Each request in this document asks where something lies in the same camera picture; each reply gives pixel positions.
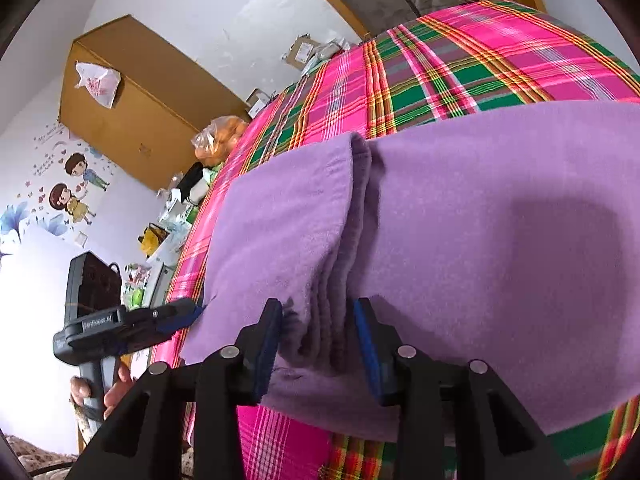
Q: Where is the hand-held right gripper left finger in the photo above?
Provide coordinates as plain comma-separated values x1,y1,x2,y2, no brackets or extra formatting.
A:
64,298,284,480

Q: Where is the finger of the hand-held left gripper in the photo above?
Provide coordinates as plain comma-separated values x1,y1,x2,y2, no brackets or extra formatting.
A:
149,297,207,337

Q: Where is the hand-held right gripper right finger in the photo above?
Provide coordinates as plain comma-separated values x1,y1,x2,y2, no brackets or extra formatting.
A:
353,297,577,480

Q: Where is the purple fleece garment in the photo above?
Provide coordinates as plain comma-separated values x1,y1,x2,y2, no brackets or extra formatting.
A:
179,100,640,444

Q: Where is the person's left hand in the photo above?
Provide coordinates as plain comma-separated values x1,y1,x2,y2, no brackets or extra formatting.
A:
69,362,135,422

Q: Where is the yellow bag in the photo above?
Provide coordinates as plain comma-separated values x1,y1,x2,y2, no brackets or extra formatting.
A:
137,222,169,259

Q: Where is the pile of white packets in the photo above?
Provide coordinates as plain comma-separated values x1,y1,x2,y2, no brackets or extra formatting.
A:
157,172,202,242

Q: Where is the person's patterned clothing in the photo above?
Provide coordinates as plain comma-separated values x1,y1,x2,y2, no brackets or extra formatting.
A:
4,434,77,467

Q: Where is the black cloth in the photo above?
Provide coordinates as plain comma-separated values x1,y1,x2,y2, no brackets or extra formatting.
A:
177,161,207,201

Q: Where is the plastic bag of oranges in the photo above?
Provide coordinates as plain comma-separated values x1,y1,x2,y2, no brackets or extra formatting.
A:
192,115,251,167

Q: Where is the wooden wardrobe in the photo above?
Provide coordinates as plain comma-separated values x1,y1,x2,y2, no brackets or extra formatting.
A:
59,14,254,192

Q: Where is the white cardboard box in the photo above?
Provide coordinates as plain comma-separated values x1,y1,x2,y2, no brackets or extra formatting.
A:
245,87,274,119

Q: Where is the white plastic bag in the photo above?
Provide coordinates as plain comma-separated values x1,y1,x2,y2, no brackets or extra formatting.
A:
75,60,123,110

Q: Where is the pink green plaid bed sheet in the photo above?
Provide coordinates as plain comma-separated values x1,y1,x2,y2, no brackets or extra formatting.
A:
149,0,640,480

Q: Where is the brown cardboard box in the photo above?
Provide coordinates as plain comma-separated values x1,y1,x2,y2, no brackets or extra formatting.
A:
282,35,321,71

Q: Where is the cartoon wall sticker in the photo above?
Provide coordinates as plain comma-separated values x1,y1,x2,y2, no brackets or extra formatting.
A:
0,122,119,262

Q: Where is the wooden door frame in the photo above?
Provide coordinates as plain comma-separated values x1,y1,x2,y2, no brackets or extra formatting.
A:
285,0,372,41

